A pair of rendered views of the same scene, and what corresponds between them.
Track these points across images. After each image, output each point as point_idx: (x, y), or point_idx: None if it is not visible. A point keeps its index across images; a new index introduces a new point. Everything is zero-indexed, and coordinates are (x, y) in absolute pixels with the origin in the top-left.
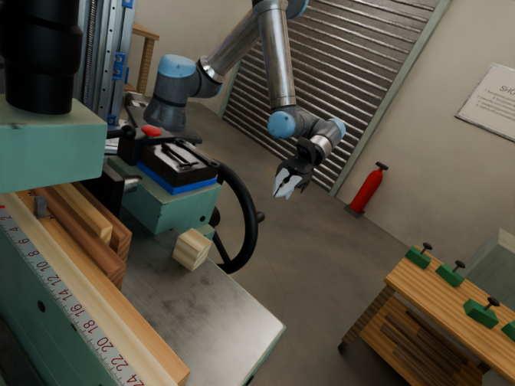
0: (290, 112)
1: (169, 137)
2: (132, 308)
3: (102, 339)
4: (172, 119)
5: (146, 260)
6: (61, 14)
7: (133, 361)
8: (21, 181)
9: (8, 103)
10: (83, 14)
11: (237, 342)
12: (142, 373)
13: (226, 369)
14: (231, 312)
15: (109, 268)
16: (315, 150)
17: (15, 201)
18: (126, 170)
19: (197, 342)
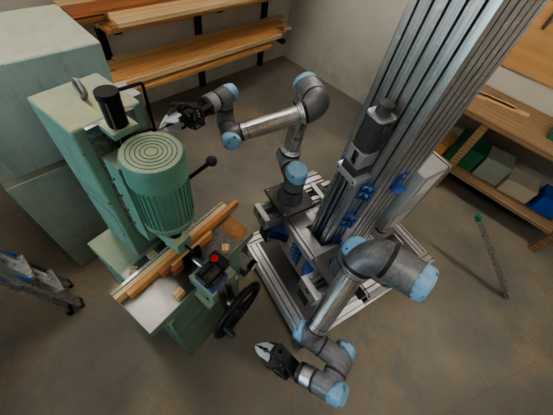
0: (305, 331)
1: (220, 265)
2: (147, 279)
3: (135, 274)
4: (333, 269)
5: (176, 282)
6: None
7: (131, 282)
8: (165, 242)
9: None
10: (333, 192)
11: (144, 314)
12: (127, 284)
13: (137, 310)
14: (155, 311)
15: (159, 270)
16: (281, 361)
17: None
18: (206, 260)
19: (145, 301)
